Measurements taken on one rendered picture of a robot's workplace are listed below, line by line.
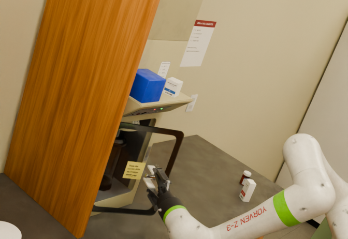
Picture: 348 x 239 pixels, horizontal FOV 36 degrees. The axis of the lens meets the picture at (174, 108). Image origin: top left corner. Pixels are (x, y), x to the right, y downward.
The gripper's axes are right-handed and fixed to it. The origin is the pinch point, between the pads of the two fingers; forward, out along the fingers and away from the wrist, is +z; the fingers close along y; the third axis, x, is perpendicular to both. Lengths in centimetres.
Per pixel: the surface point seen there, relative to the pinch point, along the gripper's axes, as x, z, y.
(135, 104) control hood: 17.1, -2.9, 29.8
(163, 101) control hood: 4.8, 1.8, 31.0
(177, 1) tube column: 7, 13, 66
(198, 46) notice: -53, 94, 32
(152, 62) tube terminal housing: 9.3, 11.7, 41.8
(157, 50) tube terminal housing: 9.1, 11.9, 46.9
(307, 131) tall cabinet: -237, 181, -41
